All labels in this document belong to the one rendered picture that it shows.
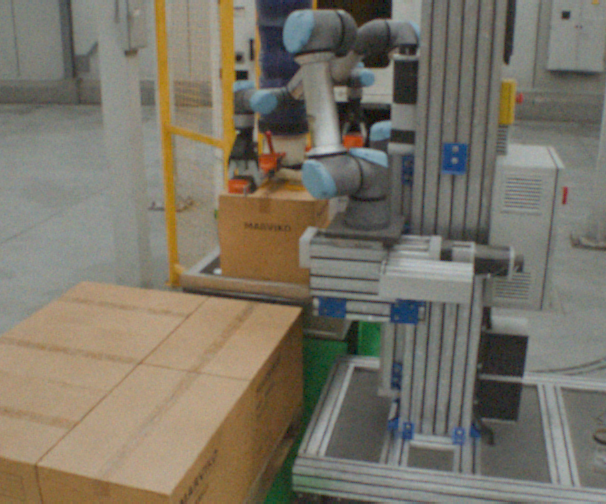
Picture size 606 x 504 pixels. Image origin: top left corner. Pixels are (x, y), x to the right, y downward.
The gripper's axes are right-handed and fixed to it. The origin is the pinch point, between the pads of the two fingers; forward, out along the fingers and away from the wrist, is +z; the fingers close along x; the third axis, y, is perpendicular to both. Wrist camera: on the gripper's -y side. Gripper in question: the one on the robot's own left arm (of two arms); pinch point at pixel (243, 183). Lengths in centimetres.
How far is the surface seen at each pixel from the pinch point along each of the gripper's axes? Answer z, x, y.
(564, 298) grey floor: 107, -144, 185
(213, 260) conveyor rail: 49, 30, 51
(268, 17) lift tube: -55, 4, 50
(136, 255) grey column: 70, 93, 102
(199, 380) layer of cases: 54, 3, -45
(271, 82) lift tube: -30, 3, 50
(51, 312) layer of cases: 54, 78, -8
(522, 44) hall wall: -6, -162, 906
